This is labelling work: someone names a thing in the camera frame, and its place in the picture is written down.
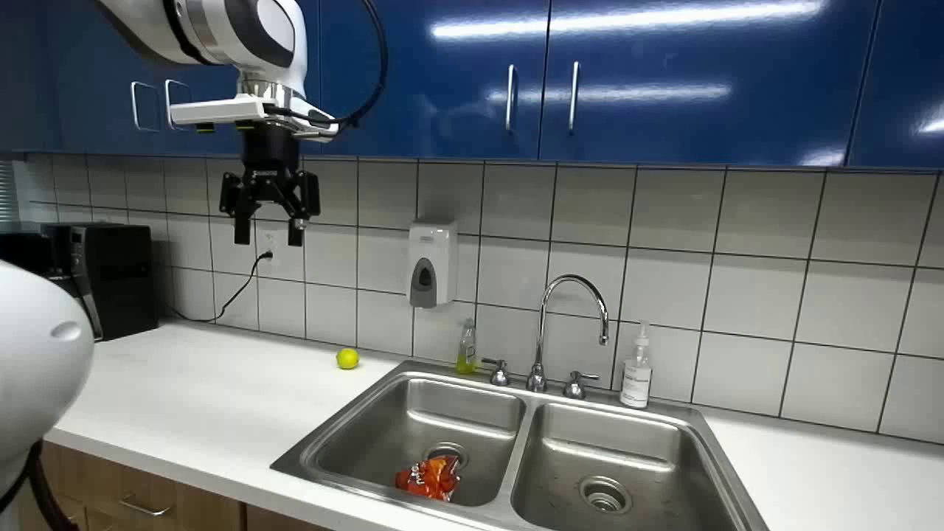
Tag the chrome gooseneck faucet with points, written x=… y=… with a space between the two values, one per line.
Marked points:
x=537 y=343

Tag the metal sink drain strainer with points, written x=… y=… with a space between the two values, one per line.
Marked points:
x=446 y=449
x=605 y=494

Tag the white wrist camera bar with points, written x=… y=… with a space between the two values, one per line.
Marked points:
x=226 y=109

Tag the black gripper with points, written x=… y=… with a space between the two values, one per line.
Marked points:
x=271 y=178

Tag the black countertop appliance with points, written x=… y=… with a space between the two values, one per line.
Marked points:
x=108 y=280

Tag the wooden drawer front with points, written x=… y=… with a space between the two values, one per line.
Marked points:
x=98 y=480

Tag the white wall soap dispenser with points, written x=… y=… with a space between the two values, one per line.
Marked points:
x=431 y=261

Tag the clear pump soap bottle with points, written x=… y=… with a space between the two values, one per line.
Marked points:
x=636 y=379

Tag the yellow dish soap bottle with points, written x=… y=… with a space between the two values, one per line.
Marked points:
x=468 y=354

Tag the red Doritos chip bag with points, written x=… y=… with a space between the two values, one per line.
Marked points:
x=428 y=479

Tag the stainless steel double sink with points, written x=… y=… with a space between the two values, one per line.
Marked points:
x=394 y=430

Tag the yellow-green ball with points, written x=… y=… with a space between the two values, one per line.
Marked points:
x=350 y=357

